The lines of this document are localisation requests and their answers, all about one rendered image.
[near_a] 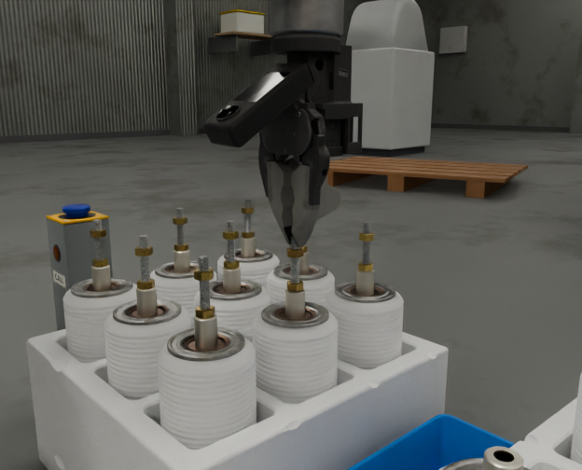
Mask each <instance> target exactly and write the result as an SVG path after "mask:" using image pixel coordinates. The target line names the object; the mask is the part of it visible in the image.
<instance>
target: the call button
mask: <svg viewBox="0 0 582 470"><path fill-rule="evenodd" d="M62 212H63V213H65V214H66V217H83V216H87V215H89V213H88V212H90V206H89V205H88V204H70V205H65V206H63V208H62Z"/></svg>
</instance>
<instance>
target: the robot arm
mask: <svg viewBox="0 0 582 470"><path fill-rule="evenodd" d="M269 15H270V35H271V37H274V38H275V39H272V40H271V54H274V55H282V56H287V63H276V64H275V65H274V66H273V67H271V69H270V70H269V71H267V72H266V73H265V74H264V75H262V76H261V77H260V78H258V79H257V80H256V81H255V82H253V83H252V84H251V85H250V86H249V87H247V88H246V89H245V90H243V91H242V92H241V93H240V94H238V95H237V96H236V97H235V98H233V99H232V100H231V101H230V102H229V103H227V104H226V105H225V106H223V107H222V108H221V109H220V110H218V111H217V112H216V113H215V114H213V115H212V116H211V117H209V118H208V119H207V120H206V121H205V122H204V123H203V129H204V130H205V132H206V134H207V136H208V138H209V140H210V142H211V143H212V144H215V145H226V146H232V147H242V146H243V145H245V144H246V143H247V142H248V141H249V140H251V139H252V138H253V137H254V136H255V135H256V134H257V133H259V136H260V145H259V152H258V162H259V170H260V174H261V178H262V182H263V186H264V189H265V193H266V197H267V198H269V202H270V207H271V209H272V212H273V214H274V216H275V218H276V220H277V223H278V225H279V227H280V229H281V231H282V233H283V234H284V238H285V240H286V242H287V243H288V244H289V245H291V237H292V236H293V238H294V240H295V242H296V244H297V246H298V247H304V245H305V244H306V242H307V241H308V239H309V238H310V237H311V235H312V231H313V228H314V225H315V223H316V221H317V220H318V219H320V218H322V217H324V216H325V215H327V214H330V213H332V212H333V211H335V210H336V209H338V207H339V206H340V192H339V191H338V190H337V189H335V188H334V187H331V186H330V185H329V184H328V182H327V173H328V169H329V162H330V157H338V156H342V154H352V153H357V152H362V123H363V104H353V103H352V102H351V83H352V46H347V45H341V44H340V39H338V37H341V36H342V35H343V20H344V0H269ZM353 117H358V137H357V142H353ZM261 130H262V131H261ZM290 155H292V156H294V157H293V158H289V159H287V158H288V157H289V156H290ZM299 162H301V163H302V165H300V166H299Z"/></svg>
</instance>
